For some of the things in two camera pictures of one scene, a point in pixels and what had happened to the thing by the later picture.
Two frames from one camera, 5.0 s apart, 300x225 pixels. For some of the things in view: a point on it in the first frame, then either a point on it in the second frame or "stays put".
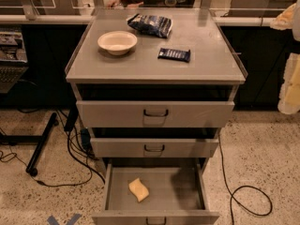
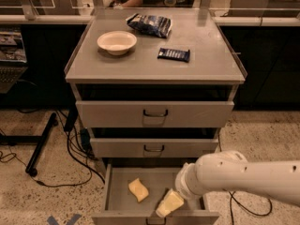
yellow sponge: (138, 189) stays put
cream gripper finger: (285, 20) -> (172, 202)
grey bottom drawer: (176, 196) stays put
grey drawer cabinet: (154, 86) stays put
